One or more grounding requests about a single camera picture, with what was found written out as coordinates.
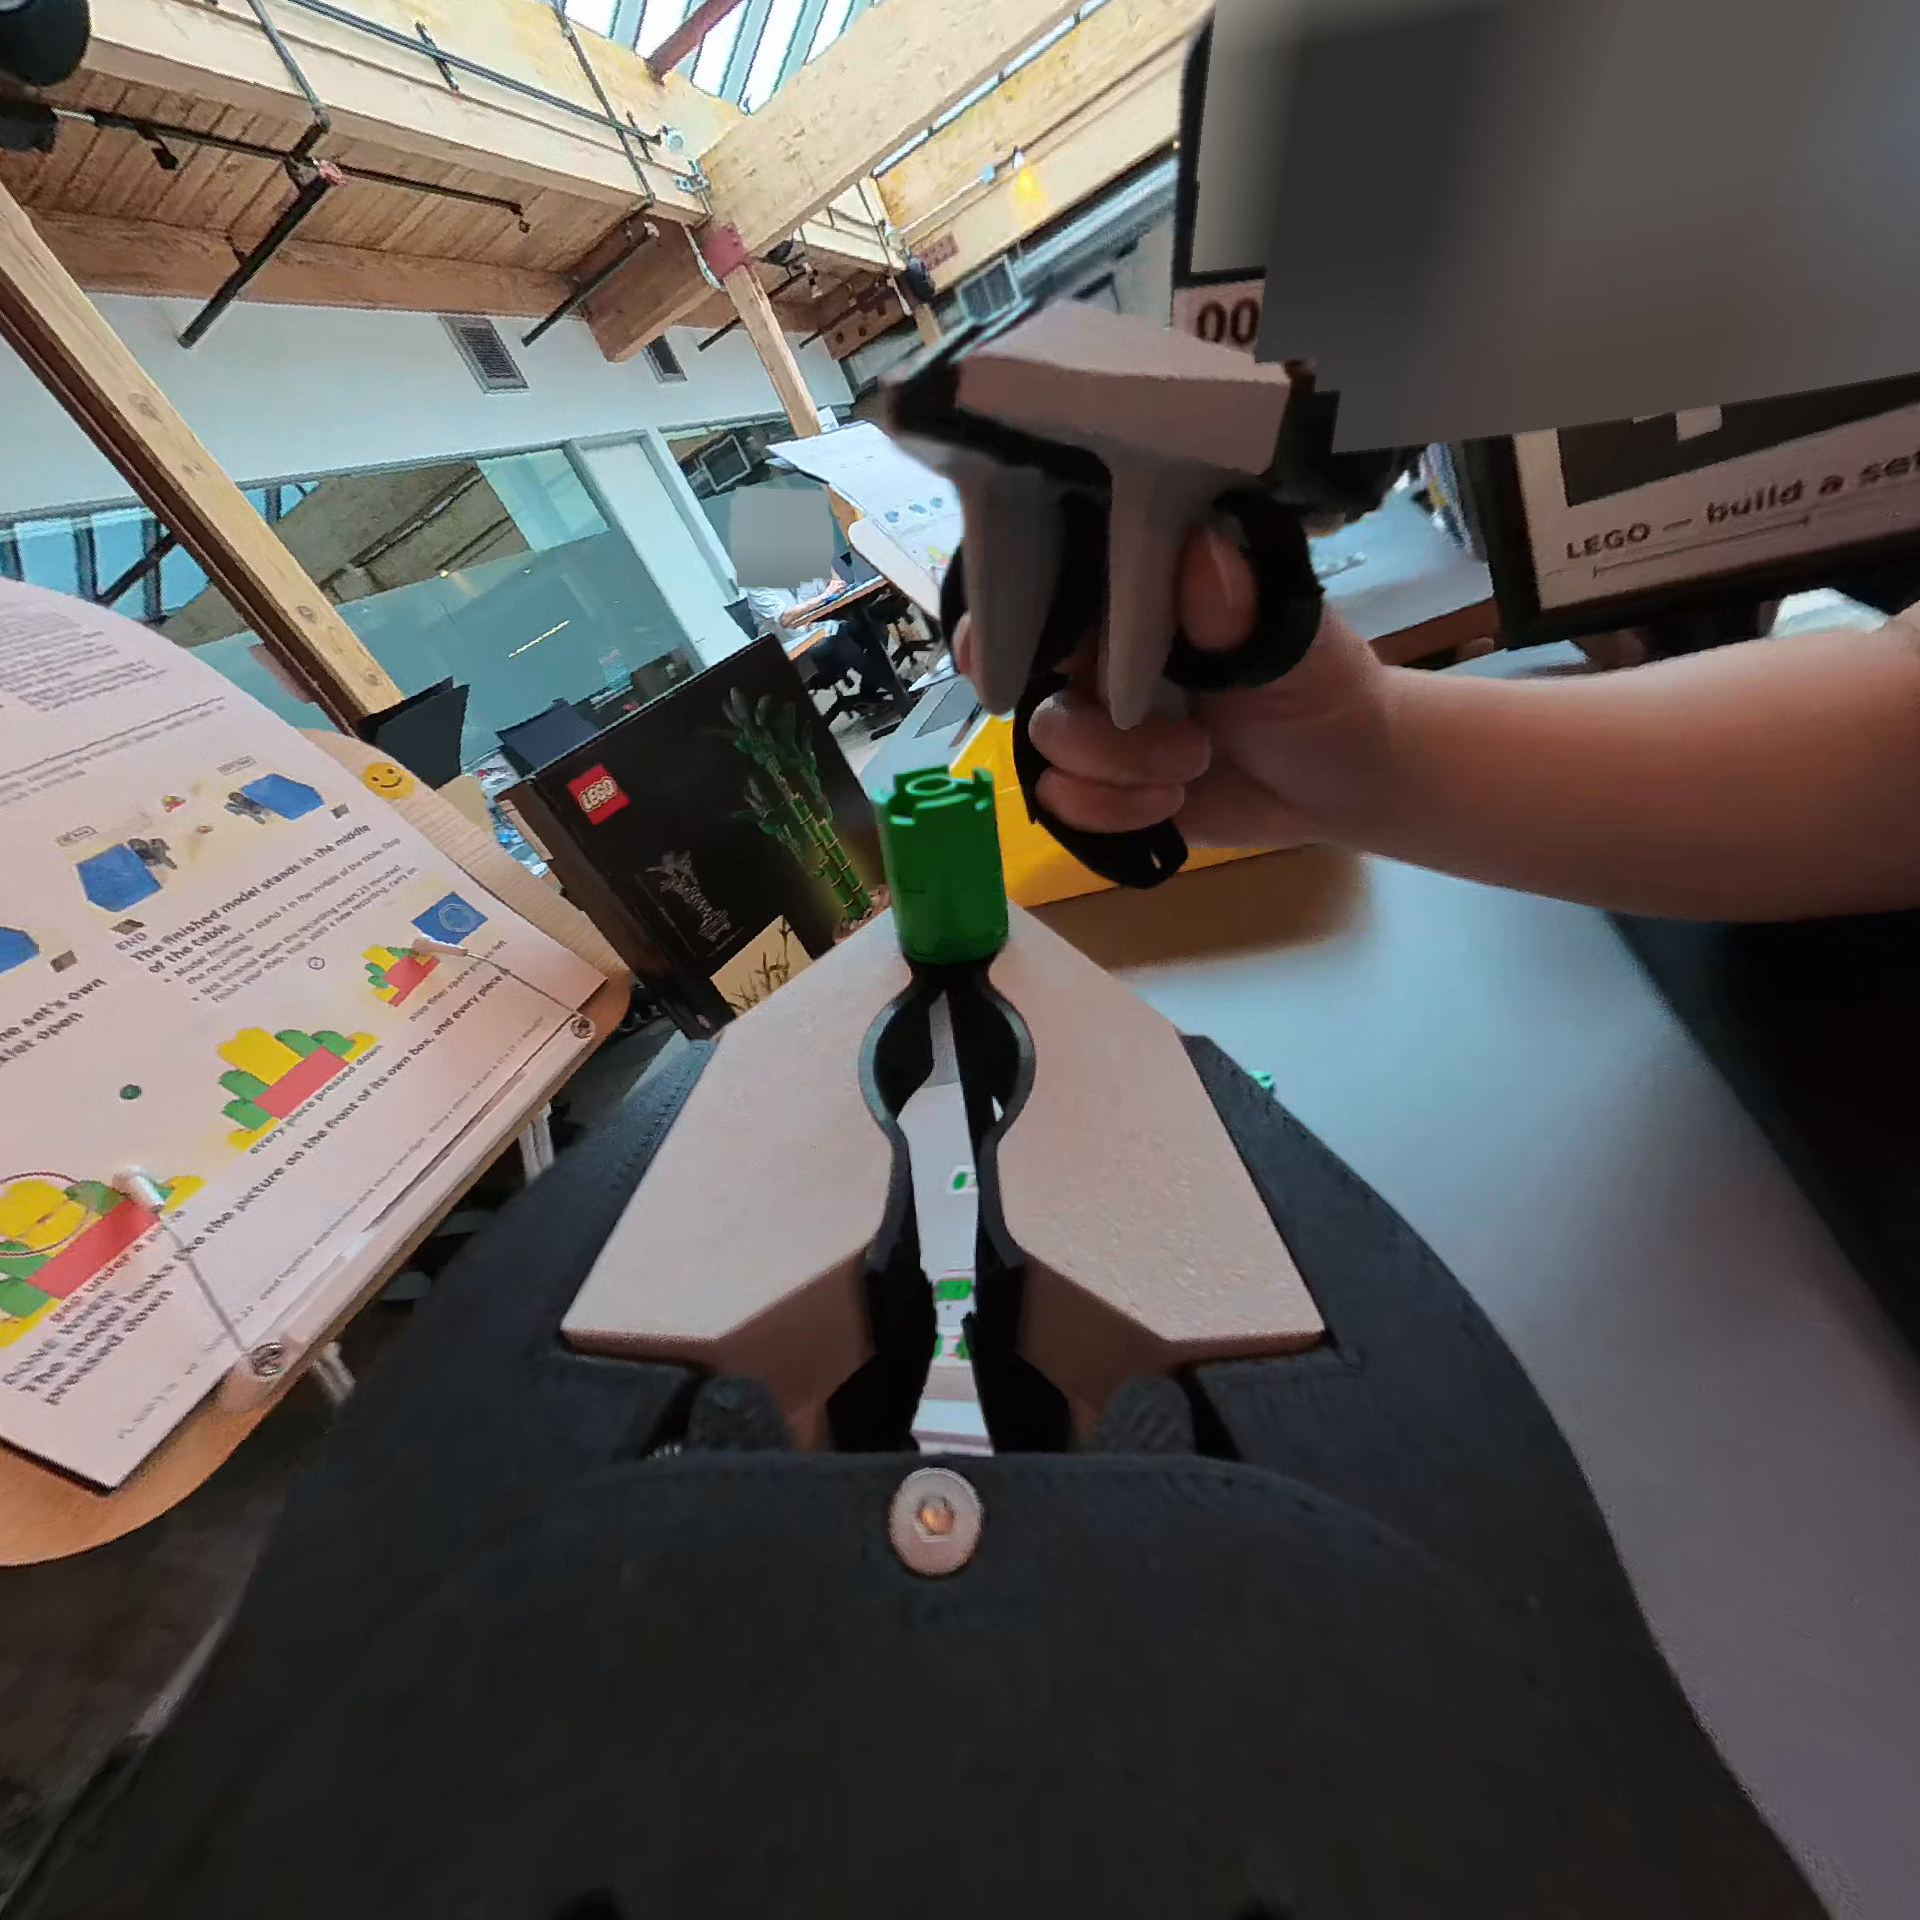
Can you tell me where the black perforated mat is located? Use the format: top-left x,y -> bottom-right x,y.
1611,900 -> 1920,1307

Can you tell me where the wooden diagonal beam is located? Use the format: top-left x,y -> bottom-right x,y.
0,177 -> 407,737

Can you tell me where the person's right forearm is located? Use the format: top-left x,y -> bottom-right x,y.
1350,608 -> 1920,921

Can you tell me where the yellow storage bin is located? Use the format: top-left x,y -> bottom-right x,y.
959,711 -> 1307,911

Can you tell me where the person's right hand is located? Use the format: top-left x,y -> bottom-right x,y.
951,517 -> 1407,857

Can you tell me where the printed instruction sheet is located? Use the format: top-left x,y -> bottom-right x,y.
0,577 -> 602,1490

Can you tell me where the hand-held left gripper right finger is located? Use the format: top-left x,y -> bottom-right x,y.
966,907 -> 1327,1453

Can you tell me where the black plant picture box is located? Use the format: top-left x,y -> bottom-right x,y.
503,633 -> 888,1040

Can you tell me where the tall green cylinder brick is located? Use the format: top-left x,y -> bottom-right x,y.
872,767 -> 1010,964

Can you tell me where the background instruction board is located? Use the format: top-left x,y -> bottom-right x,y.
767,424 -> 964,619

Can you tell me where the grey desk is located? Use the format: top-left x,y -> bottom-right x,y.
1036,849 -> 1920,1920

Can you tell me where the black ceiling spotlight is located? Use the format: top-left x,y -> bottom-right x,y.
0,0 -> 92,90

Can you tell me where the black board bracket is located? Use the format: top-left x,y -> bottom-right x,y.
355,679 -> 476,784

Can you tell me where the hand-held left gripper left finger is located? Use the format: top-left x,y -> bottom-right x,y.
558,938 -> 940,1453

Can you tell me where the red ceiling pipe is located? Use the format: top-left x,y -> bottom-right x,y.
645,0 -> 744,79

